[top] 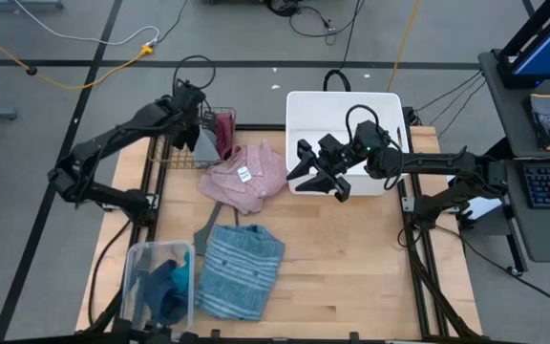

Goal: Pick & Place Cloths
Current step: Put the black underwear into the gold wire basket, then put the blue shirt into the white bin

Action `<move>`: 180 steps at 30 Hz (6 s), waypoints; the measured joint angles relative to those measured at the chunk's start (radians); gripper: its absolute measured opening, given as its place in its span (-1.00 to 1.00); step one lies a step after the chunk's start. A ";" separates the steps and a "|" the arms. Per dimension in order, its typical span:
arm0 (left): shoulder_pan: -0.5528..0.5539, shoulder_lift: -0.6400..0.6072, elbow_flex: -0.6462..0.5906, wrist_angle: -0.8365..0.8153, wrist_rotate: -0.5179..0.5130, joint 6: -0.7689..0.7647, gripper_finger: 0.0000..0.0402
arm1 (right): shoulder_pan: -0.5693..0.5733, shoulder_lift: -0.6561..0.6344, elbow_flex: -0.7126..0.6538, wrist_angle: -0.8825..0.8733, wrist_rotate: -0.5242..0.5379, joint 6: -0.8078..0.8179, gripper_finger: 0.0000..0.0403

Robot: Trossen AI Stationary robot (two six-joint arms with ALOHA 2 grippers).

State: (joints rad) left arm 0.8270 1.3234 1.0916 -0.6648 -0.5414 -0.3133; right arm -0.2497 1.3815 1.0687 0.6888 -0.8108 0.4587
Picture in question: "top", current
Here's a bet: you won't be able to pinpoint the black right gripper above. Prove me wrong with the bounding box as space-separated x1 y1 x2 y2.
286 138 368 204

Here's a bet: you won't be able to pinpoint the grey sweat pants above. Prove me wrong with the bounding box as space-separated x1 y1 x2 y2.
192 124 222 169

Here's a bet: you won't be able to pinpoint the maroon cloth garment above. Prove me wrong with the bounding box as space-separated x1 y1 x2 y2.
213 111 237 161

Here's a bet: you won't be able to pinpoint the pink button shirt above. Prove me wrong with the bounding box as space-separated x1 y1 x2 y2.
197 140 290 215

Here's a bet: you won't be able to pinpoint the teal ribbed sock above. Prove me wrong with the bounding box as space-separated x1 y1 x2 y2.
169 250 192 296

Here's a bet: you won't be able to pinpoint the dark navy sock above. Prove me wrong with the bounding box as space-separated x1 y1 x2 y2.
141 259 191 328

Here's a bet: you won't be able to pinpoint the white perforated plastic basket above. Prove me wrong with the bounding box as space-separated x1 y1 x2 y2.
285 90 412 198

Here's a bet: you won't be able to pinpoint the dark grey sock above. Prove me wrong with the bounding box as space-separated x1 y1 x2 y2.
193 200 224 257

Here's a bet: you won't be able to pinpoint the clear plastic bin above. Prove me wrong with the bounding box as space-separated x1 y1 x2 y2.
119 239 197 338

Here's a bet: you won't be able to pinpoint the white electronics box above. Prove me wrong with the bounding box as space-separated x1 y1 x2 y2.
447 175 504 223

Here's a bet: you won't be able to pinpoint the grey black work gloves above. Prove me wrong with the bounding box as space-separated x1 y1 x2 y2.
522 92 550 154

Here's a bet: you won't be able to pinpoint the computer monitor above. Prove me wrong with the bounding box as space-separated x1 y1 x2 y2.
496 0 550 90

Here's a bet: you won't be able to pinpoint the wire mesh basket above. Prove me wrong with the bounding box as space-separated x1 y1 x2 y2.
149 105 239 171

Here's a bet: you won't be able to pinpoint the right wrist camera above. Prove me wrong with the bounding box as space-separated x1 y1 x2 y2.
319 133 350 161

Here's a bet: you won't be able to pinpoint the black aluminium table frame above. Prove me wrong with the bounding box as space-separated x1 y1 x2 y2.
76 122 484 344

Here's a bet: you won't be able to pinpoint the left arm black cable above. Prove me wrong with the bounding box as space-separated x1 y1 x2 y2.
171 54 218 93

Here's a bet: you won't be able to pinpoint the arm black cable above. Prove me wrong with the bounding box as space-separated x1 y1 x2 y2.
345 103 383 145
171 54 218 93

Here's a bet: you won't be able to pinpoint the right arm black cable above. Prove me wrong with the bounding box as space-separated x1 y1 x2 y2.
345 103 383 145

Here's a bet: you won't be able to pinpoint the yellow floor cable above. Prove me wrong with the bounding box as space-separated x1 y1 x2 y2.
0 18 156 92
386 0 422 94

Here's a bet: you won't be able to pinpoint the black looped cable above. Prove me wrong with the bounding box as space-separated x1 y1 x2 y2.
322 68 353 94

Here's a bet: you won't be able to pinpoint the white floor cable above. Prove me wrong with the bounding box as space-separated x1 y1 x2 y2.
12 0 162 48

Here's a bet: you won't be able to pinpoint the black floor cable bundle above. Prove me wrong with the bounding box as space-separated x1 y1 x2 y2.
264 0 368 47

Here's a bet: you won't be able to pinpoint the black desk cable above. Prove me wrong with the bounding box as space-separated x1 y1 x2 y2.
414 70 488 140

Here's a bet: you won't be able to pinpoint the black frame cable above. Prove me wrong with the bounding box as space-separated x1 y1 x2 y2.
85 219 134 327

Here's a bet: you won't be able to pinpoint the long black floor cable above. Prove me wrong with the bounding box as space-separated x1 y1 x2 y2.
434 224 550 314

